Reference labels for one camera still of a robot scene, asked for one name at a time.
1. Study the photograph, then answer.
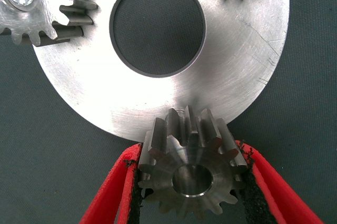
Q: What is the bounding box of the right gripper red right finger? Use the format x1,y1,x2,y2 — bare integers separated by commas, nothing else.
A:
235,139,325,224

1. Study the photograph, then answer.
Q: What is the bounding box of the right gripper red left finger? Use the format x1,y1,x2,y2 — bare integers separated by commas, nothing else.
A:
78,142,145,224

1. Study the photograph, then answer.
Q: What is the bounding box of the dark grey table cloth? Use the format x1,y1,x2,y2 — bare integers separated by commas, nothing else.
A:
0,0,337,224

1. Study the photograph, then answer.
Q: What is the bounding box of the small bright steel gear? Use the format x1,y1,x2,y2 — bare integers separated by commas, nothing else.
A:
0,0,99,47

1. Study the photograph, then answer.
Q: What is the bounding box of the round metal plate with hole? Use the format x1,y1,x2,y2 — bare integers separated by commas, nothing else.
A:
31,0,290,142

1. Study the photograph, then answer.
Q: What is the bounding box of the small dark steel gear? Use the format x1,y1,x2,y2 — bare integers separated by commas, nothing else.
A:
138,105,249,220

